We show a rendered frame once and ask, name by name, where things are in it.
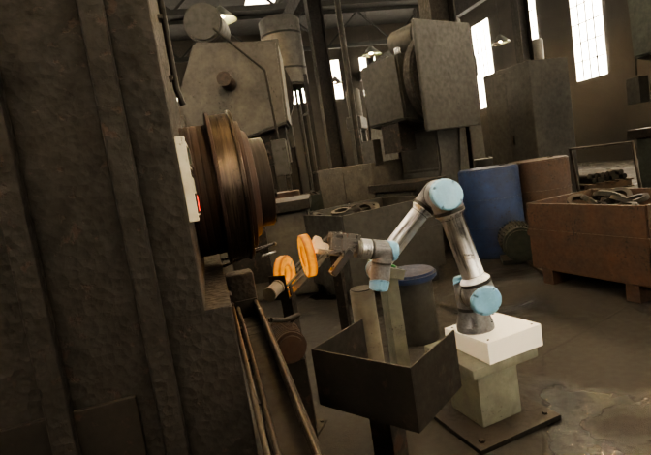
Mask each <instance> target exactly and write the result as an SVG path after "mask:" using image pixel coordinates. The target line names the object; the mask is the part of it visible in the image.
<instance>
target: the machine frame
mask: <svg viewBox="0 0 651 455"><path fill-rule="evenodd" d="M157 14H159V8H158V3H157V0H0V455H259V453H258V447H257V443H256V437H255V431H254V426H253V420H252V415H251V410H250V404H249V399H248V393H247V388H246V382H245V377H244V372H243V366H242V361H241V355H240V349H239V344H238V339H237V334H236V328H235V322H234V317H233V307H232V302H231V299H230V295H229V291H228V287H227V282H226V278H225V274H224V270H223V266H222V262H221V258H220V255H219V254H217V255H214V256H213V255H211V256H209V257H204V258H202V255H201V251H200V246H199V242H198V237H197V233H196V228H195V223H194V222H191V223H190V221H189V216H188V210H187V205H186V199H185V195H184V190H183V184H182V179H181V173H180V168H179V162H178V158H177V153H176V147H175V142H174V137H179V132H178V128H182V125H181V120H180V114H179V109H178V103H177V99H176V96H175V93H174V91H173V87H172V82H170V80H169V76H170V75H171V71H170V66H169V60H168V56H167V51H166V45H165V40H164V34H163V29H162V23H159V20H158V16H157Z"/></svg>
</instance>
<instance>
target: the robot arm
mask: <svg viewBox="0 0 651 455"><path fill-rule="evenodd" d="M464 210H465V206H464V203H463V191H462V188H461V187H460V185H459V184H458V183H457V182H455V181H453V180H451V179H447V178H442V179H436V180H432V181H430V182H428V183H427V184H426V185H425V186H424V187H423V189H422V190H421V192H420V193H419V194H418V196H417V198H416V199H415V200H414V202H413V207H412V209H411V210H410V211H409V212H408V214H407V215H406V216H405V218H404V219H403V220H402V222H401V223H400V224H399V226H398V227H397V228H396V229H395V231H394V232H393V233H392V235H391V236H390V237H389V239H388V240H376V239H364V238H360V237H361V235H358V234H350V233H345V232H343V233H342V232H330V231H329V232H328V240H327V242H328V244H327V243H325V242H323V240H322V238H321V237H319V236H314V237H313V239H312V243H313V246H314V249H315V253H317V254H326V255H332V256H340V257H339V258H338V259H337V261H335V262H334V264H333V265H332V266H331V267H330V269H329V270H328V272H329V273H330V274H331V275H333V276H334V277H336V276H337V275H338V274H339V272H340V271H341V269H342V268H343V267H344V265H345V264H346V263H347V261H348V260H349V259H350V257H351V256H352V255H354V257H355V258H369V259H372V260H370V261H368V262H367V264H366V267H365V270H366V274H367V276H368V277H369V278H370V281H369V288H370V289H372V290H375V291H381V292H384V291H388V286H389V278H390V269H391V265H392V264H393V263H394V261H395V260H397V259H398V256H399V255H400V254H401V252H402V251H403V250H404V248H405V247H406V246H407V244H408V243H409V242H410V241H411V239H412V238H413V237H414V235H415V234H416V233H417V231H418V230H419V229H420V227H421V226H422V225H423V223H424V222H425V221H426V219H427V218H428V217H432V216H433V215H434V216H435V218H436V219H438V220H440V221H441V222H442V225H443V228H444V231H445V233H446V236H447V239H448V241H449V245H450V248H451V250H452V253H453V256H454V258H455V261H456V264H457V266H458V269H459V272H460V275H459V276H456V277H454V278H453V286H454V292H455V297H456V303H457V309H458V316H457V324H456V328H457V331H458V332H459V333H461V334H466V335H479V334H484V333H487V332H490V331H492V330H493V329H494V328H495V325H494V321H493V319H492V317H491V315H492V314H494V313H495V312H496V311H497V310H498V309H499V307H500V306H501V303H502V296H501V293H500V292H499V290H498V289H496V288H495V287H494V286H493V283H492V280H491V278H490V275H489V274H487V273H485V272H484V271H483V268H482V266H481V261H480V258H479V256H478V253H477V250H476V247H475V245H474V242H473V239H472V237H471V234H470V231H469V229H468V227H467V224H466V221H465V218H464V216H463V212H464Z"/></svg>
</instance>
